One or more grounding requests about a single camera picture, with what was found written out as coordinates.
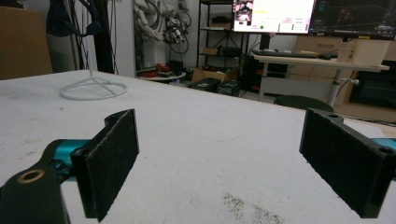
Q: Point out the beige box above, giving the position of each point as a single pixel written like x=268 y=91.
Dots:
x=370 y=53

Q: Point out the black computer tower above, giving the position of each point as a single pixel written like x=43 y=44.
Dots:
x=252 y=77

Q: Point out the brown wooden board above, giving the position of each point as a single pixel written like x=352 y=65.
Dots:
x=21 y=43

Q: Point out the white standing desk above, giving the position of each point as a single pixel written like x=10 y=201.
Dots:
x=295 y=60

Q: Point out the black cabinet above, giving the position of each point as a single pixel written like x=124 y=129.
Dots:
x=373 y=90

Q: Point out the black round stool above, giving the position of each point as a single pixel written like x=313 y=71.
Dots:
x=302 y=102

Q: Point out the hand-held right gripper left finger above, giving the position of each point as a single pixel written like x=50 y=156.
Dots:
x=106 y=168

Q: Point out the dark computer monitor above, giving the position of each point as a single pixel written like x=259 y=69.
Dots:
x=355 y=18

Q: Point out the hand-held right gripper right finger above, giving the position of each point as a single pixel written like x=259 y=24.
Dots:
x=342 y=161

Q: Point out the small round white table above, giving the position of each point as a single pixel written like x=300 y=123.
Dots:
x=162 y=77

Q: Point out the black metal shelf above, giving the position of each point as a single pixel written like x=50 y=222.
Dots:
x=199 y=34

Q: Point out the bright computer monitor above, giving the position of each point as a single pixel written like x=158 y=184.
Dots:
x=280 y=15

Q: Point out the small cardboard box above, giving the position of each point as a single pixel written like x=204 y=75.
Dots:
x=211 y=51

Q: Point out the black post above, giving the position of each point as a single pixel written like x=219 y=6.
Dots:
x=104 y=46

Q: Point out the open cardboard box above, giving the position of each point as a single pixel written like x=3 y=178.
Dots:
x=208 y=74

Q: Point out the red tool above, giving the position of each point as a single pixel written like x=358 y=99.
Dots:
x=162 y=67

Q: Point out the black equipment case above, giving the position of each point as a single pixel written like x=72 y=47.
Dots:
x=204 y=84
x=229 y=88

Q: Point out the black keyboard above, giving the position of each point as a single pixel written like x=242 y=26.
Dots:
x=280 y=53

